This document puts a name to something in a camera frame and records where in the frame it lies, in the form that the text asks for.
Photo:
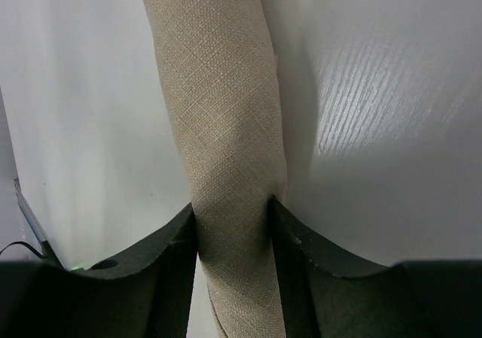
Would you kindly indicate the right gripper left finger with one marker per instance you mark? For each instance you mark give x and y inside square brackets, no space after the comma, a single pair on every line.
[143,291]

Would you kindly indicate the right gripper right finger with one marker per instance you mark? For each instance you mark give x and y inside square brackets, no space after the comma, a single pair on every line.
[327,291]

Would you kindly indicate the beige cloth napkin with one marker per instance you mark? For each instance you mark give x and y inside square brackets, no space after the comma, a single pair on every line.
[217,71]

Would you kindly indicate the left aluminium side rail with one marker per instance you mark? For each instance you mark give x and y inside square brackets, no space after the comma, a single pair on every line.
[36,228]

